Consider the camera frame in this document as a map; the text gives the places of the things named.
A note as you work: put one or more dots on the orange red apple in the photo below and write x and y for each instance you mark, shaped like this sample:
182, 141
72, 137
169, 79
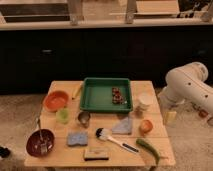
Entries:
145, 126

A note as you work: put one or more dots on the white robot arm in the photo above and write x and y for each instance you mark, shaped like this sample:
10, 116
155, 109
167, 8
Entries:
187, 83

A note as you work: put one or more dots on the green plastic tray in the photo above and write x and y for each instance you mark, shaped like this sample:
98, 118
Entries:
97, 97

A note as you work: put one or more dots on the dark grapes bunch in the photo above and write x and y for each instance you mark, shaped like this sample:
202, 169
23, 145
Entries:
117, 97

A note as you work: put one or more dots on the yellow banana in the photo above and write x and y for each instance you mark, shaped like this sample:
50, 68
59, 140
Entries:
76, 90

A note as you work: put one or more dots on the small metal cup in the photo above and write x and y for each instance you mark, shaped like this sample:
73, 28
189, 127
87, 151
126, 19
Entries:
84, 118

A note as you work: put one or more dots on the white paper cup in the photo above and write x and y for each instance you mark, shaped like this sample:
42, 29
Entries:
145, 100

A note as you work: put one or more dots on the wooden table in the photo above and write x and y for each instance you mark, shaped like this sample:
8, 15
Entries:
64, 156

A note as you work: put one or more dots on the grey folded cloth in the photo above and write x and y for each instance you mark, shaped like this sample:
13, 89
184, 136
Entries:
123, 127

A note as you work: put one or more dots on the white dish brush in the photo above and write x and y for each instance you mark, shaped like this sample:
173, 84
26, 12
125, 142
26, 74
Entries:
104, 135

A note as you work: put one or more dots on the light green cup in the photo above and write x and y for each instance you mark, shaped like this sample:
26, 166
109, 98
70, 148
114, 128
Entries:
62, 116

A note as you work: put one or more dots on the orange plastic bowl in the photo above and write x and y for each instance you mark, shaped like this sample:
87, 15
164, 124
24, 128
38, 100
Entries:
55, 100

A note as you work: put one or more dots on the blue sponge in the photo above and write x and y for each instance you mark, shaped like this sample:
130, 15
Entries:
77, 139

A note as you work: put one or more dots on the wooden block brush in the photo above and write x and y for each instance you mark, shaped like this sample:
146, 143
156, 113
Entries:
95, 154

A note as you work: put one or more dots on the dark red bowl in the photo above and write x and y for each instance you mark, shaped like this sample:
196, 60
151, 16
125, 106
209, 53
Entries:
33, 143

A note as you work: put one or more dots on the metal fork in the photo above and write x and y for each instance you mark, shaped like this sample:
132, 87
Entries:
43, 145

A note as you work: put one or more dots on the black object on floor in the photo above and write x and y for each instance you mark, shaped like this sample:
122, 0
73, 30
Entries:
4, 152

